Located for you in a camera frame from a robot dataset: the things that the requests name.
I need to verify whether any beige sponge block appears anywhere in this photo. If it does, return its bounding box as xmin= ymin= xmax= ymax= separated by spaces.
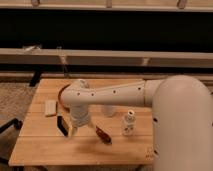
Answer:
xmin=45 ymin=100 xmax=57 ymax=117

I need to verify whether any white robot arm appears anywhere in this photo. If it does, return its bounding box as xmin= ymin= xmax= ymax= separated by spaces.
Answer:
xmin=58 ymin=75 xmax=213 ymax=171

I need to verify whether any red chili pepper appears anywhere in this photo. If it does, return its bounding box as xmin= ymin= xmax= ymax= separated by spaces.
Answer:
xmin=96 ymin=127 xmax=112 ymax=144

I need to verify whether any black chair base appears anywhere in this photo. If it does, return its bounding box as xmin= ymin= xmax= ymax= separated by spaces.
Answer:
xmin=0 ymin=118 xmax=23 ymax=165

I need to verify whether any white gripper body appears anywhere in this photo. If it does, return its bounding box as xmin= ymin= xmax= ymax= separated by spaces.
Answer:
xmin=70 ymin=105 xmax=92 ymax=135

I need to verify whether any wooden table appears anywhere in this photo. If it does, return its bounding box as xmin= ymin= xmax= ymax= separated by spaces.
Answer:
xmin=9 ymin=79 xmax=153 ymax=166

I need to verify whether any small white patterned bottle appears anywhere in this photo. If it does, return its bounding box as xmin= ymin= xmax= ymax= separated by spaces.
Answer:
xmin=122 ymin=110 xmax=136 ymax=136

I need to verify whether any white ceramic cup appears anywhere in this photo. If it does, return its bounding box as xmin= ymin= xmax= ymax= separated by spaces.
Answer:
xmin=101 ymin=105 xmax=115 ymax=117

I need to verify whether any black eraser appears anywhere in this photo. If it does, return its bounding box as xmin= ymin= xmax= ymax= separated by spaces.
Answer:
xmin=57 ymin=116 xmax=69 ymax=136

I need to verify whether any orange bowl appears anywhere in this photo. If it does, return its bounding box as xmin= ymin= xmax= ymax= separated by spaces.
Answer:
xmin=58 ymin=84 xmax=70 ymax=111

